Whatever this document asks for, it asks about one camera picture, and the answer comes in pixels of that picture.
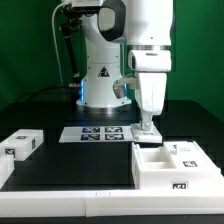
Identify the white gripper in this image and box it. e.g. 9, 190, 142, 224
135, 73, 167, 131

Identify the white door panel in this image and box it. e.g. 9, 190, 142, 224
163, 141, 220, 172
131, 123, 162, 143

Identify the white cabinet body box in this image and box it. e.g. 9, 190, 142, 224
132, 142, 224, 190

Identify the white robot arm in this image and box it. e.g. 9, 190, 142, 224
61, 0, 174, 131

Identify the white cabinet top block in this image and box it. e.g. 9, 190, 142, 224
0, 129, 44, 161

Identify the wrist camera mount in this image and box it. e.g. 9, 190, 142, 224
113, 74, 138, 99

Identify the white marker base plate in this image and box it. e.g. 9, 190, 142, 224
59, 126, 133, 143

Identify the white obstacle fence frame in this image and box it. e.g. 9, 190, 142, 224
0, 155, 224, 217

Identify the black cable on table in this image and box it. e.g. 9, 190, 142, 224
14, 84, 83, 103

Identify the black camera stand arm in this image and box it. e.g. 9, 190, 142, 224
60, 4, 82, 84

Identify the white cable on robot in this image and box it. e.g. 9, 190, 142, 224
51, 1, 73, 88

